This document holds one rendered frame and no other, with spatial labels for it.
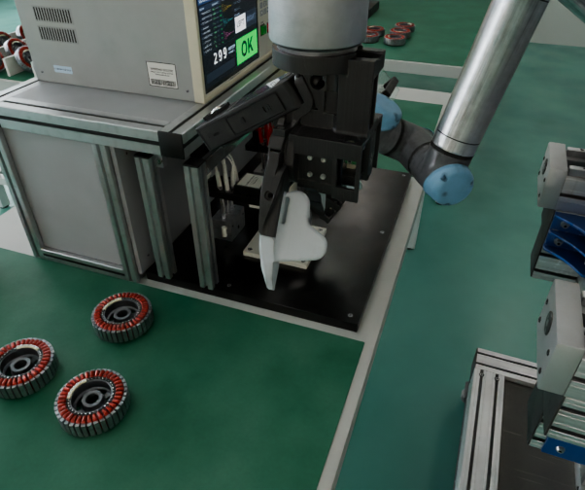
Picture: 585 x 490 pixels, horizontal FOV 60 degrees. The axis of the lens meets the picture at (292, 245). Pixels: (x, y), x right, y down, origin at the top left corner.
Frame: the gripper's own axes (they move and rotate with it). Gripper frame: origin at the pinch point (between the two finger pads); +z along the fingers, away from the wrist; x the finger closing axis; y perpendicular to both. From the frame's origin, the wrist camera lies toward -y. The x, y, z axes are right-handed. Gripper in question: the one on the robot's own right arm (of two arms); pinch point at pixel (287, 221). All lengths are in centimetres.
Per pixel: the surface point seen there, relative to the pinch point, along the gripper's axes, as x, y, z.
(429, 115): 95, 22, -3
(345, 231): 9.1, 13.1, -0.4
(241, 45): 9.3, -28.4, -23.7
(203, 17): -5.2, -32.5, -30.7
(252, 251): -7.0, -2.6, 7.1
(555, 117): 316, 126, 25
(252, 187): -2.7, -10.4, -4.4
